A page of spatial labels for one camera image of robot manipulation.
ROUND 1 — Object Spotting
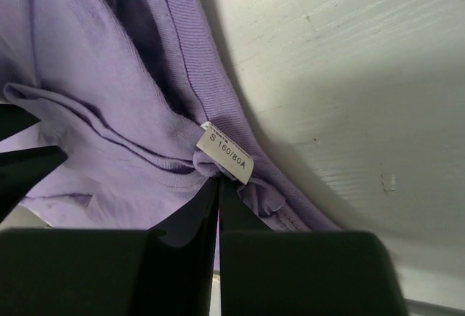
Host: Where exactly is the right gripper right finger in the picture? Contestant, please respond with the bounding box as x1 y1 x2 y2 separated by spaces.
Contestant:
219 179 408 315

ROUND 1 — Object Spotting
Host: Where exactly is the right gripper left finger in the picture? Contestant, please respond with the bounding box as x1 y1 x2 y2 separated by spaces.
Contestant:
1 178 219 315

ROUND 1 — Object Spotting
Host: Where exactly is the purple t shirt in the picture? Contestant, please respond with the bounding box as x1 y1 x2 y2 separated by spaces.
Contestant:
1 0 336 231

